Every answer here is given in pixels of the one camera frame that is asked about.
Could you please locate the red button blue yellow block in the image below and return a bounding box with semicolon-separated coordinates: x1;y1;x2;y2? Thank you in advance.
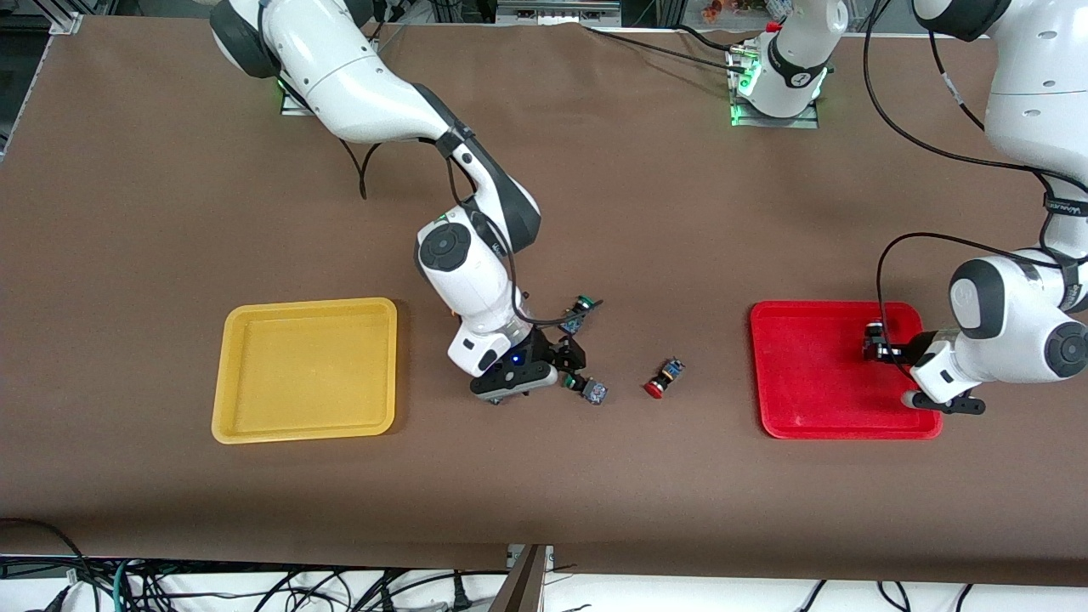
643;358;687;400

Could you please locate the red plastic tray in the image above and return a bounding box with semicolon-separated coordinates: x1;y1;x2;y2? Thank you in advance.
749;300;944;440

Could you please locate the yellow plastic tray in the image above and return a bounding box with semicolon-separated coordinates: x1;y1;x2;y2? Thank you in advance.
211;297;399;445

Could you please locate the brown table cover sheet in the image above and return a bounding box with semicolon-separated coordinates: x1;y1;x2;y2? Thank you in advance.
0;17;1088;587

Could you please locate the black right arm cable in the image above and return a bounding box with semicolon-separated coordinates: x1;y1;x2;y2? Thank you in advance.
280;76;604;328

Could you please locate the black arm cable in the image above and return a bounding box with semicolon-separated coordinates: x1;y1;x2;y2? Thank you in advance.
280;76;604;328
863;0;1088;362

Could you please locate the green push button switch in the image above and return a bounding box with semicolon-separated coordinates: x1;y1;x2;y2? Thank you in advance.
563;371;609;406
558;294;604;337

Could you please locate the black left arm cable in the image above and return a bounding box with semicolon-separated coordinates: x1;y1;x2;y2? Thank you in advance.
863;0;1088;362

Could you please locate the metal table leg post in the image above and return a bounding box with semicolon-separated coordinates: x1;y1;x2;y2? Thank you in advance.
489;544;553;612

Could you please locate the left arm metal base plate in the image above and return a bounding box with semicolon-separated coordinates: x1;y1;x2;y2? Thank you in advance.
729;47;821;130

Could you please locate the black cable on table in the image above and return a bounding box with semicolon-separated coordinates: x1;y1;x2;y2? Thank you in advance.
582;24;753;73

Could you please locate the silver aluminium frame rail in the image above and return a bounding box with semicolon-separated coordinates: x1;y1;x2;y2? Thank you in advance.
496;0;621;25

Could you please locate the teal cable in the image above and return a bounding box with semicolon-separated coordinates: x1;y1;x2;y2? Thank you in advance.
110;557;141;612

